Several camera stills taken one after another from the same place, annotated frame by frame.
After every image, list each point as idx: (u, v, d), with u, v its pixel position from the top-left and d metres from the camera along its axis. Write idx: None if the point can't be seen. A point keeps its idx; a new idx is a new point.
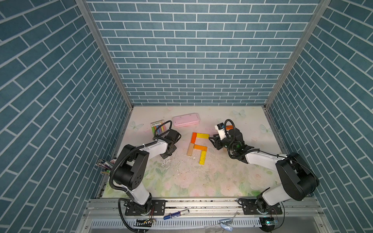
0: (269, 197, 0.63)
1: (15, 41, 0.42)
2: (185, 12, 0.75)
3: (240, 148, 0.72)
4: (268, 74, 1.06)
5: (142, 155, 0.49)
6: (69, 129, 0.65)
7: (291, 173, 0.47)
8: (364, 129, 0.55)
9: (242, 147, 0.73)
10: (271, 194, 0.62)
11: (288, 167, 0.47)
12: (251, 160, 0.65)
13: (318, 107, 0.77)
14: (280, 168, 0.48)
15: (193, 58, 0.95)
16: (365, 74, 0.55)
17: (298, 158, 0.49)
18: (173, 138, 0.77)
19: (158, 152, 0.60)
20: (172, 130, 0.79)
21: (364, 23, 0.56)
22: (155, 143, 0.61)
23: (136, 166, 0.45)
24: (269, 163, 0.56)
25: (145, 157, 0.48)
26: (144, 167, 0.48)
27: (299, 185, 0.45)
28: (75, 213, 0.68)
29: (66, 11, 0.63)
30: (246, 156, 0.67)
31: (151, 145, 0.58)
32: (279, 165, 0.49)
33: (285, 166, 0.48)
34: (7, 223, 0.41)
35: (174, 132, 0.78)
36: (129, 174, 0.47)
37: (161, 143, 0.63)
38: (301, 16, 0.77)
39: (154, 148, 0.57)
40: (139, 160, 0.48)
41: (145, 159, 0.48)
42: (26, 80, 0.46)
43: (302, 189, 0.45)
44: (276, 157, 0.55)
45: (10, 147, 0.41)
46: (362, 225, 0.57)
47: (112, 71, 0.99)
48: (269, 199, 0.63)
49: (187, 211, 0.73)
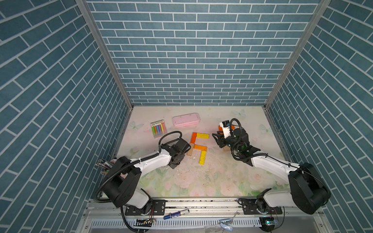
0: (272, 199, 0.62)
1: (15, 41, 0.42)
2: (185, 12, 0.75)
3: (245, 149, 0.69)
4: (268, 74, 1.06)
5: (133, 173, 0.44)
6: (69, 129, 0.65)
7: (304, 186, 0.44)
8: (364, 129, 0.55)
9: (247, 149, 0.70)
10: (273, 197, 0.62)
11: (302, 180, 0.44)
12: (257, 164, 0.62)
13: (318, 107, 0.77)
14: (293, 180, 0.45)
15: (193, 58, 0.95)
16: (365, 74, 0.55)
17: (312, 169, 0.47)
18: (180, 148, 0.71)
19: (158, 164, 0.55)
20: (182, 139, 0.73)
21: (364, 22, 0.56)
22: (155, 158, 0.55)
23: (125, 183, 0.44)
24: (277, 171, 0.53)
25: (137, 175, 0.44)
26: (134, 185, 0.44)
27: (311, 199, 0.43)
28: (75, 213, 0.68)
29: (66, 10, 0.63)
30: (252, 159, 0.64)
31: (150, 159, 0.53)
32: (292, 176, 0.46)
33: (298, 179, 0.45)
34: (7, 223, 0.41)
35: (183, 142, 0.72)
36: (117, 191, 0.44)
37: (161, 158, 0.57)
38: (301, 16, 0.77)
39: (152, 163, 0.52)
40: (129, 178, 0.44)
41: (137, 177, 0.43)
42: (26, 80, 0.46)
43: (315, 203, 0.43)
44: (287, 165, 0.52)
45: (10, 147, 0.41)
46: (362, 225, 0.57)
47: (112, 71, 0.99)
48: (271, 201, 0.63)
49: (187, 211, 0.73)
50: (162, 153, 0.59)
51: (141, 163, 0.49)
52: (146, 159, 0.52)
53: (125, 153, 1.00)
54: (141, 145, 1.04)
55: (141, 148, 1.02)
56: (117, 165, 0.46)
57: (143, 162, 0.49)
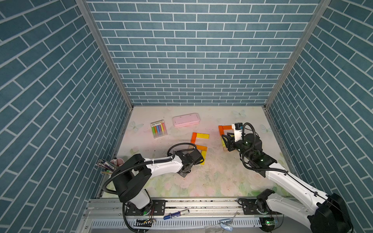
0: (275, 206, 0.62)
1: (15, 41, 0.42)
2: (185, 12, 0.75)
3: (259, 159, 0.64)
4: (268, 74, 1.06)
5: (144, 174, 0.45)
6: (69, 129, 0.65)
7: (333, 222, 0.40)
8: (364, 129, 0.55)
9: (261, 159, 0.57)
10: (278, 205, 0.60)
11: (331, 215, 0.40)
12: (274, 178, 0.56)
13: (318, 107, 0.77)
14: (320, 215, 0.41)
15: (193, 58, 0.95)
16: (365, 74, 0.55)
17: (340, 201, 0.42)
18: (193, 160, 0.69)
19: (170, 170, 0.56)
20: (196, 150, 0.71)
21: (364, 22, 0.56)
22: (168, 162, 0.55)
23: (133, 181, 0.44)
24: (297, 193, 0.49)
25: (146, 176, 0.44)
26: (142, 185, 0.45)
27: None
28: (75, 213, 0.68)
29: (66, 11, 0.63)
30: (267, 172, 0.57)
31: (162, 163, 0.53)
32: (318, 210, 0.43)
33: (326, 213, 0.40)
34: (7, 224, 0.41)
35: (197, 153, 0.71)
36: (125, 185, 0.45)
37: (173, 164, 0.56)
38: (301, 16, 0.77)
39: (163, 167, 0.52)
40: (139, 177, 0.44)
41: (145, 178, 0.44)
42: (26, 80, 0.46)
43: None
44: (313, 193, 0.46)
45: (10, 147, 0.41)
46: (362, 225, 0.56)
47: (112, 71, 0.99)
48: (273, 206, 0.63)
49: (187, 211, 0.73)
50: (175, 160, 0.58)
51: (152, 165, 0.49)
52: (159, 162, 0.52)
53: (125, 153, 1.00)
54: (141, 145, 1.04)
55: (141, 148, 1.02)
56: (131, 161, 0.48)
57: (154, 165, 0.49)
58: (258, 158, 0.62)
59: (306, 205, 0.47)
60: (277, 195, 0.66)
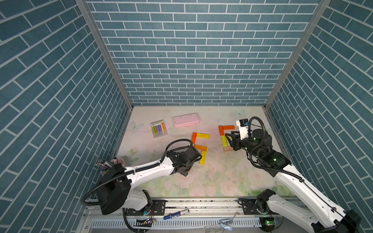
0: (276, 207, 0.61)
1: (15, 41, 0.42)
2: (185, 12, 0.75)
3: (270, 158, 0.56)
4: (268, 74, 1.06)
5: (124, 185, 0.41)
6: (69, 129, 0.65)
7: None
8: (363, 129, 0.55)
9: (273, 158, 0.55)
10: (280, 207, 0.60)
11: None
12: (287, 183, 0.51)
13: (318, 107, 0.77)
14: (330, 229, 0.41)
15: (193, 58, 0.95)
16: (365, 74, 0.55)
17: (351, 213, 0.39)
18: (188, 158, 0.64)
19: (158, 174, 0.52)
20: (191, 148, 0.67)
21: (364, 22, 0.56)
22: (153, 168, 0.51)
23: (113, 193, 0.42)
24: (310, 203, 0.45)
25: (127, 188, 0.41)
26: (124, 197, 0.43)
27: None
28: (75, 212, 0.68)
29: (66, 10, 0.63)
30: (279, 173, 0.51)
31: (146, 170, 0.49)
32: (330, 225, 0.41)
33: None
34: (7, 224, 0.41)
35: (192, 151, 0.65)
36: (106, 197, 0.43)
37: (161, 169, 0.52)
38: (301, 16, 0.77)
39: (147, 174, 0.48)
40: (118, 189, 0.42)
41: (126, 190, 0.41)
42: (26, 80, 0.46)
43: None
44: (330, 208, 0.42)
45: (10, 147, 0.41)
46: (362, 225, 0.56)
47: (112, 71, 0.99)
48: (273, 207, 0.63)
49: (187, 211, 0.73)
50: (164, 164, 0.54)
51: (134, 174, 0.45)
52: (142, 170, 0.48)
53: (125, 153, 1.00)
54: (141, 145, 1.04)
55: (141, 148, 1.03)
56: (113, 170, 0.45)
57: (137, 173, 0.46)
58: (268, 156, 0.56)
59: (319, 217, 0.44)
60: (278, 197, 0.65)
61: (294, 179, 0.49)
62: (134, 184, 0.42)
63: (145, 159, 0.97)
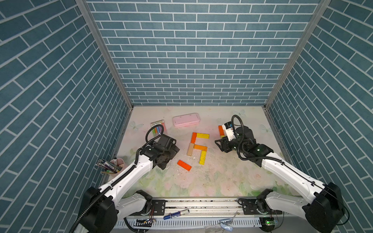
0: (274, 202, 0.62)
1: (15, 41, 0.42)
2: (185, 12, 0.75)
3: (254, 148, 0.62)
4: (268, 74, 1.06)
5: (106, 204, 0.39)
6: (69, 129, 0.65)
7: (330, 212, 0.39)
8: (364, 129, 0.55)
9: (257, 148, 0.63)
10: (277, 201, 0.61)
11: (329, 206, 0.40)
12: (271, 168, 0.55)
13: (318, 107, 0.77)
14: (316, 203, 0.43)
15: (193, 58, 0.95)
16: (365, 74, 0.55)
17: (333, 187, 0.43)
18: (162, 147, 0.64)
19: (138, 176, 0.50)
20: (163, 136, 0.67)
21: (364, 22, 0.56)
22: (131, 172, 0.49)
23: (100, 217, 0.39)
24: (295, 183, 0.48)
25: (111, 205, 0.39)
26: (113, 213, 0.41)
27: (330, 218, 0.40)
28: (75, 213, 0.68)
29: (66, 11, 0.63)
30: (263, 161, 0.56)
31: (123, 179, 0.46)
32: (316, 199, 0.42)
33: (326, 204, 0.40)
34: (7, 224, 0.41)
35: (165, 139, 0.64)
36: (94, 223, 0.40)
37: (140, 169, 0.51)
38: (301, 16, 0.77)
39: (127, 181, 0.46)
40: (103, 211, 0.39)
41: (111, 208, 0.39)
42: (26, 80, 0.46)
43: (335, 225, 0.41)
44: (310, 183, 0.45)
45: (10, 147, 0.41)
46: (362, 225, 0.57)
47: (112, 71, 0.99)
48: (273, 204, 0.63)
49: (187, 211, 0.73)
50: (141, 163, 0.52)
51: (112, 189, 0.43)
52: (119, 181, 0.45)
53: (125, 153, 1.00)
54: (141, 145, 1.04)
55: None
56: (86, 198, 0.41)
57: (115, 185, 0.44)
58: (252, 147, 0.61)
59: (303, 194, 0.46)
60: (274, 193, 0.68)
61: (276, 163, 0.53)
62: (118, 197, 0.42)
63: None
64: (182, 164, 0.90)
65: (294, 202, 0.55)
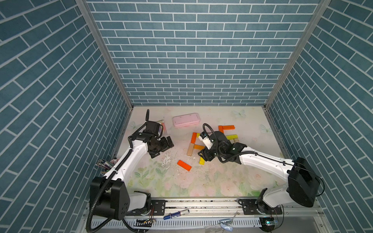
0: (270, 200, 0.62)
1: (15, 41, 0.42)
2: (185, 12, 0.75)
3: (229, 148, 0.65)
4: (268, 74, 1.06)
5: (117, 186, 0.40)
6: (69, 129, 0.65)
7: (303, 184, 0.43)
8: (363, 129, 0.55)
9: (233, 147, 0.66)
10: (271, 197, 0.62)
11: (300, 179, 0.43)
12: (248, 161, 0.57)
13: (318, 108, 0.77)
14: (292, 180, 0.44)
15: (193, 58, 0.95)
16: (365, 74, 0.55)
17: (305, 163, 0.46)
18: (152, 131, 0.66)
19: (137, 159, 0.51)
20: (151, 122, 0.67)
21: (364, 22, 0.56)
22: (131, 156, 0.50)
23: (114, 199, 0.40)
24: (272, 169, 0.51)
25: (122, 185, 0.41)
26: (126, 192, 0.42)
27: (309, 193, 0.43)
28: (75, 213, 0.68)
29: (66, 11, 0.63)
30: (241, 158, 0.59)
31: (125, 163, 0.47)
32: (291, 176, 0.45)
33: (297, 178, 0.43)
34: (7, 224, 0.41)
35: (153, 124, 0.67)
36: (110, 207, 0.42)
37: (137, 151, 0.52)
38: (301, 16, 0.77)
39: (129, 162, 0.48)
40: (116, 192, 0.40)
41: (123, 188, 0.40)
42: (26, 80, 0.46)
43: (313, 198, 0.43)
44: (281, 164, 0.49)
45: (10, 147, 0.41)
46: (362, 225, 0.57)
47: (112, 71, 0.99)
48: (272, 203, 0.62)
49: (187, 211, 0.73)
50: (136, 146, 0.54)
51: (118, 173, 0.44)
52: (122, 165, 0.47)
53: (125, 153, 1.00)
54: None
55: None
56: (95, 187, 0.41)
57: (120, 169, 0.45)
58: (228, 148, 0.65)
59: (279, 175, 0.49)
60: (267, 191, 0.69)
61: (252, 155, 0.57)
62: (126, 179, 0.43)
63: (145, 159, 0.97)
64: (182, 164, 0.90)
65: (282, 189, 0.57)
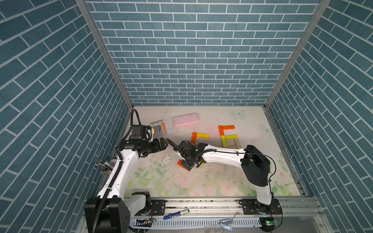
0: (263, 198, 0.62)
1: (15, 41, 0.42)
2: (185, 12, 0.75)
3: (193, 150, 0.69)
4: (268, 74, 1.06)
5: (114, 202, 0.39)
6: (69, 129, 0.65)
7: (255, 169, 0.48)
8: (364, 129, 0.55)
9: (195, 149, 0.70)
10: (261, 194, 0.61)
11: (252, 164, 0.48)
12: (210, 159, 0.61)
13: (318, 107, 0.77)
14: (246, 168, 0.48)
15: (193, 58, 0.95)
16: (365, 74, 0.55)
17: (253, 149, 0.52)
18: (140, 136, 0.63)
19: (129, 169, 0.48)
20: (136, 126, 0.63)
21: (364, 22, 0.56)
22: (123, 167, 0.48)
23: (114, 216, 0.39)
24: (230, 161, 0.55)
25: (120, 201, 0.39)
26: (125, 207, 0.40)
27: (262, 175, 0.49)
28: (75, 213, 0.68)
29: (66, 11, 0.63)
30: (204, 157, 0.62)
31: (119, 176, 0.45)
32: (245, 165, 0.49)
33: (249, 164, 0.49)
34: (7, 224, 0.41)
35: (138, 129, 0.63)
36: (111, 224, 0.40)
37: (128, 161, 0.50)
38: (301, 16, 0.77)
39: (123, 173, 0.46)
40: (114, 209, 0.38)
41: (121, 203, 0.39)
42: (26, 80, 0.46)
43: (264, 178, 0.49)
44: (236, 154, 0.55)
45: (10, 147, 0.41)
46: (362, 225, 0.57)
47: (112, 71, 0.99)
48: (265, 201, 0.63)
49: (187, 211, 0.73)
50: (127, 157, 0.51)
51: (112, 190, 0.42)
52: (116, 180, 0.44)
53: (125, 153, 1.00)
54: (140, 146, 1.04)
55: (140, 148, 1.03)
56: (90, 209, 0.38)
57: (113, 185, 0.43)
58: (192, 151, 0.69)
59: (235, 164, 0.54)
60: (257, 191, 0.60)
61: (212, 153, 0.60)
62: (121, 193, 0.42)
63: (145, 160, 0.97)
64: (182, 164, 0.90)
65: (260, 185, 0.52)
